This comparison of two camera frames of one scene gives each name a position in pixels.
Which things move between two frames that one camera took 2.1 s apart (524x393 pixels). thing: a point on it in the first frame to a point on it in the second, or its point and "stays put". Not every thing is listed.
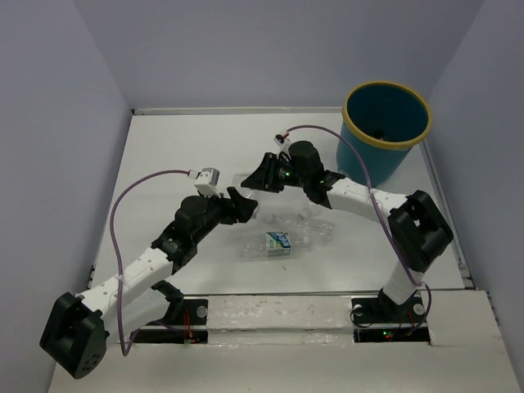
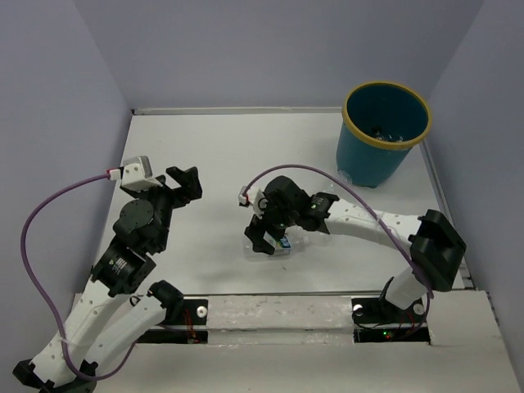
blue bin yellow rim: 386,119 stays put
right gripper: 257,180 to 257,228
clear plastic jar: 247,192 to 390,136
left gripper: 240,213 to 191,189
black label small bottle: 378,133 stays put
